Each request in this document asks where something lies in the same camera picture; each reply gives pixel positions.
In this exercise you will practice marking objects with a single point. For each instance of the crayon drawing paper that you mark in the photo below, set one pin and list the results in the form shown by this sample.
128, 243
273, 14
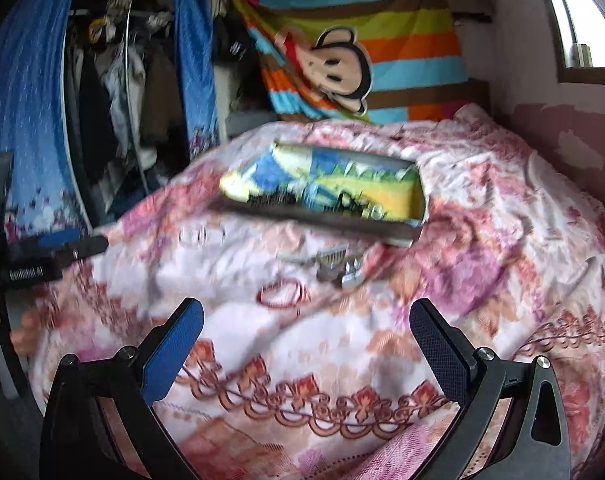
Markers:
397, 200

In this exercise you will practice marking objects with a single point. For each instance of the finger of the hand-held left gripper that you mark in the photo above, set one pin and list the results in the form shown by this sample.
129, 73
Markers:
85, 247
60, 239

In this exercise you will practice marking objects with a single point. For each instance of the striped monkey print cloth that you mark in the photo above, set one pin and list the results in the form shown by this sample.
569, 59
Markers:
407, 35

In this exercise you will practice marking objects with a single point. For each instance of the grey hair claw clip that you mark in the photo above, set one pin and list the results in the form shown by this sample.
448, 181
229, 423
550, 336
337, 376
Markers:
332, 262

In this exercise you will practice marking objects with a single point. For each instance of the row of hanging clothes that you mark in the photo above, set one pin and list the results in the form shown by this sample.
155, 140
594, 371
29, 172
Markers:
117, 95

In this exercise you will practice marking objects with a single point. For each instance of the barred window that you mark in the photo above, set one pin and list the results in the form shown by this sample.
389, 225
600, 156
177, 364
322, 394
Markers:
582, 10

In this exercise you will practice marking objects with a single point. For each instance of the narrow blue dotted curtain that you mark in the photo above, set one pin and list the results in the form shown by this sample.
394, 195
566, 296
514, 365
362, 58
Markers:
195, 70

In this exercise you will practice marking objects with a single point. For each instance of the dark wooden headboard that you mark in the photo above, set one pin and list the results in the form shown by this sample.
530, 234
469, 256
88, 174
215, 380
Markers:
478, 95

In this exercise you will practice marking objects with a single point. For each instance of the black cap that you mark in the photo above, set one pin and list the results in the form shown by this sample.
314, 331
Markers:
235, 42

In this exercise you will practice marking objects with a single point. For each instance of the metal clothes rail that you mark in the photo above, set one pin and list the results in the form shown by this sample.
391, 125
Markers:
132, 12

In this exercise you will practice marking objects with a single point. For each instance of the person's left hand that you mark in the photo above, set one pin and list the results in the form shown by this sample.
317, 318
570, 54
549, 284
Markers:
25, 332

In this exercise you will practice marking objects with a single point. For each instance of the wide blue dotted curtain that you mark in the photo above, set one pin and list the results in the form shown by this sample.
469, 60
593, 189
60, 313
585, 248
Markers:
32, 110

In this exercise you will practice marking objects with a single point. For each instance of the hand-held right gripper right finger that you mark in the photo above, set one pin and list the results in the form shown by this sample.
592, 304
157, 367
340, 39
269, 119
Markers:
442, 350

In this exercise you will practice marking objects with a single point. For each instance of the floral pink blanket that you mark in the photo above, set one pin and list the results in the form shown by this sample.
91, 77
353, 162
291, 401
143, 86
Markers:
382, 320

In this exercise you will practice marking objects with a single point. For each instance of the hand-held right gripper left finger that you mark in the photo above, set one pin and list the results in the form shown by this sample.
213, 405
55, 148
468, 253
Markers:
172, 347

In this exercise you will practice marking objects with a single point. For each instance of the shallow grey cardboard box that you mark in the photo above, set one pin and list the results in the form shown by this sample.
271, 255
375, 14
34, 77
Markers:
332, 227

